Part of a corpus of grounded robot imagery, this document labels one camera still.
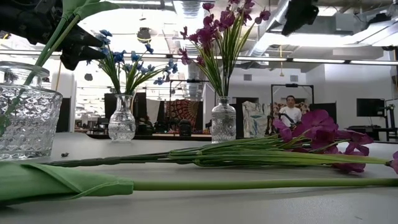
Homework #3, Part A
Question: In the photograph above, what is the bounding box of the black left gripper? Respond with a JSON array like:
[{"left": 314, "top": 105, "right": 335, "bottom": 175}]
[{"left": 0, "top": 0, "right": 106, "bottom": 71}]

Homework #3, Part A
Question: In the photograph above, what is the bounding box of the purple artificial flower bunch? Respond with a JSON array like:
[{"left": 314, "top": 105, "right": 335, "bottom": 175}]
[
  {"left": 201, "top": 0, "right": 271, "bottom": 98},
  {"left": 178, "top": 26, "right": 223, "bottom": 98},
  {"left": 40, "top": 108, "right": 398, "bottom": 175}
]

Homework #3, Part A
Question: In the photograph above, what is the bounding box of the bottle shaped glass vase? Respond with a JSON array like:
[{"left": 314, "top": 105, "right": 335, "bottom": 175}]
[{"left": 211, "top": 96, "right": 237, "bottom": 144}]

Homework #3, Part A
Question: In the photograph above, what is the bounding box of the green calla lily stem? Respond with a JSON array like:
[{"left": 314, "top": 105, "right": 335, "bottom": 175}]
[{"left": 0, "top": 161, "right": 398, "bottom": 207}]

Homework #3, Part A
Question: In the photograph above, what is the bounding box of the flared neck glass vase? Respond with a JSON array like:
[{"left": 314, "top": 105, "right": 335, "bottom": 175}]
[{"left": 108, "top": 94, "right": 137, "bottom": 143}]

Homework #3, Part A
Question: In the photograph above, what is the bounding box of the wide textured glass vase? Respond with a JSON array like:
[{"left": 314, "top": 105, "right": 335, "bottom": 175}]
[{"left": 0, "top": 60, "right": 63, "bottom": 161}]

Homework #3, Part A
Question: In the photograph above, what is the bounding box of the black dome ceiling fixture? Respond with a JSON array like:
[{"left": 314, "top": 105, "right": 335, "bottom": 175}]
[{"left": 136, "top": 27, "right": 152, "bottom": 44}]

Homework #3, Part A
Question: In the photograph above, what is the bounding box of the person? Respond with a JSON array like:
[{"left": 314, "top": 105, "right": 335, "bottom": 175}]
[{"left": 277, "top": 95, "right": 303, "bottom": 128}]

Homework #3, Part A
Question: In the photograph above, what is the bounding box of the white leaf patterned cloth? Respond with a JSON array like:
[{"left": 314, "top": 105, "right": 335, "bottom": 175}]
[{"left": 242, "top": 101, "right": 271, "bottom": 138}]

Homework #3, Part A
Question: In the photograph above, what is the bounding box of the orange mandala tapestry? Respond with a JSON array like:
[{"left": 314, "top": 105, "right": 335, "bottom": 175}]
[{"left": 166, "top": 98, "right": 201, "bottom": 131}]

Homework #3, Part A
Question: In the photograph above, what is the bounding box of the black tripod stand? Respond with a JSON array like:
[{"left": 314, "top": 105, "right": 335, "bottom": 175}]
[{"left": 384, "top": 104, "right": 398, "bottom": 131}]

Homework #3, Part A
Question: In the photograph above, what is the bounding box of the smooth silver air duct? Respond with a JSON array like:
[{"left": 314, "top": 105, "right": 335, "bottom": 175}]
[{"left": 247, "top": 0, "right": 312, "bottom": 58}]

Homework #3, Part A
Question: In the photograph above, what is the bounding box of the black metal frame stand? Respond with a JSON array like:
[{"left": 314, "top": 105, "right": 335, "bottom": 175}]
[{"left": 270, "top": 83, "right": 315, "bottom": 108}]

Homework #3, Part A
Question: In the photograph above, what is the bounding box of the ribbed silver air duct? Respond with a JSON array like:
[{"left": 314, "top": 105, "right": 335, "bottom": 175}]
[{"left": 178, "top": 0, "right": 206, "bottom": 94}]

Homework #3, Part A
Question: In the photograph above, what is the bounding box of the black wall monitor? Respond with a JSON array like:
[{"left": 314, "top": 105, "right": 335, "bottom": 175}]
[{"left": 356, "top": 98, "right": 386, "bottom": 118}]

